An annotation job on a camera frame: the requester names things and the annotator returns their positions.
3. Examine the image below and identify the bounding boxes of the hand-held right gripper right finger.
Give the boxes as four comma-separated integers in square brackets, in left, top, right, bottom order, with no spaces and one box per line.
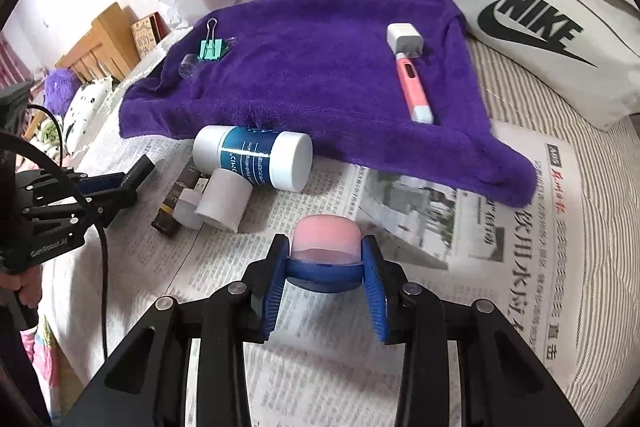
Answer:
[361,237,583,427]

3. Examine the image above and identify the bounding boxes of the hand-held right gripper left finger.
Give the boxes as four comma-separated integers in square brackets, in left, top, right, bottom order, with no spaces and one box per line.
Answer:
[65,234,291,427]

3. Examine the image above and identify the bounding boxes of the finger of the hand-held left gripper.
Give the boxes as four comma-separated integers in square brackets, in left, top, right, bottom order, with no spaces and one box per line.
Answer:
[27,187,139,229]
[15,166,128,198]

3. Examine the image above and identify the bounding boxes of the black small box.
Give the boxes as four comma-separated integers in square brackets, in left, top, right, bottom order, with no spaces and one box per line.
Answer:
[120,155,156,188]

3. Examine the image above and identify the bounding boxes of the brown small box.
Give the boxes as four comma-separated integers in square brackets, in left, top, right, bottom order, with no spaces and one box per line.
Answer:
[151,159,211,238]

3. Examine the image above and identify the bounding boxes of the pink navy small container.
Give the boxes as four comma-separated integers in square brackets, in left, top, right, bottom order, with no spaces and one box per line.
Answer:
[287,215,363,293]

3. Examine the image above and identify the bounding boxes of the white tape roll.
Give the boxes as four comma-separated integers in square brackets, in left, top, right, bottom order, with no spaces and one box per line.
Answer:
[195,168,253,234]

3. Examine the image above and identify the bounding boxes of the clear plastic cap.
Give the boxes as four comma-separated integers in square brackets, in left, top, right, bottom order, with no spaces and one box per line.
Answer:
[178,53,201,80]

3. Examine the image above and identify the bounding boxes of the large white blue bottle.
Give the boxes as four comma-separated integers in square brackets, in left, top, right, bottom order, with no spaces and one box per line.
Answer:
[192,125,313,192]

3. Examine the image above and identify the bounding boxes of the green binder clip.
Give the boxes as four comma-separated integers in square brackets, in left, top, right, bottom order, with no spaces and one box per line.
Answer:
[199,18,238,62]

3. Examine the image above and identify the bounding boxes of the pink pen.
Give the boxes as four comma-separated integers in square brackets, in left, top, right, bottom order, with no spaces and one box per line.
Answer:
[395,52,435,124]

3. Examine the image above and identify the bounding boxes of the white charger plug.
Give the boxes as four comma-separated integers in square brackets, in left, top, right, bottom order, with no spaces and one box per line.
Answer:
[386,23,426,58]

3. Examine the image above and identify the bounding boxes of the person's left hand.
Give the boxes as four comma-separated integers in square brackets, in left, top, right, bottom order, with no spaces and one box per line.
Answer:
[0,263,45,310]

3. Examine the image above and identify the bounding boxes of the polka dot white cloth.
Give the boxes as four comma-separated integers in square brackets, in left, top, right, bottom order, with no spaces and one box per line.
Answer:
[62,77,113,152]

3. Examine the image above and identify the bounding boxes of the green blanket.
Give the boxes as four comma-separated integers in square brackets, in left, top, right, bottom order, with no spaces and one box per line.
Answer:
[36,116,65,144]

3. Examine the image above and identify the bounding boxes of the purple plush toy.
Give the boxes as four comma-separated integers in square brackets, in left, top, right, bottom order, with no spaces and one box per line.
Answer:
[42,67,81,118]

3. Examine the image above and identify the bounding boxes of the pink printed cloth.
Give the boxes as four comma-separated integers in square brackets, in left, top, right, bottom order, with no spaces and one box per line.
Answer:
[20,317,68,410]

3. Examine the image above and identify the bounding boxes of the newspaper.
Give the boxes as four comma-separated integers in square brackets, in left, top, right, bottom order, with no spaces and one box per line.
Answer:
[40,122,583,427]

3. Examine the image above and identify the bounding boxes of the red striped cloth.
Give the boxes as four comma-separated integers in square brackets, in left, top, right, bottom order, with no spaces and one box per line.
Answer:
[0,32,31,88]

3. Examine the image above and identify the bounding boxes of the patterned notebook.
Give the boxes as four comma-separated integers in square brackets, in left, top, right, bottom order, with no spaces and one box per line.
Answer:
[131,14,163,58]

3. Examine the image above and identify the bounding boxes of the purple towel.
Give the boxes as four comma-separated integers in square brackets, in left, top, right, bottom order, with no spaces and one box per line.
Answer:
[118,0,538,208]

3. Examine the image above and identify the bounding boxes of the black cable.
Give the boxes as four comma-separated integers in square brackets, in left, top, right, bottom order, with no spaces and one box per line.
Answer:
[0,104,110,358]

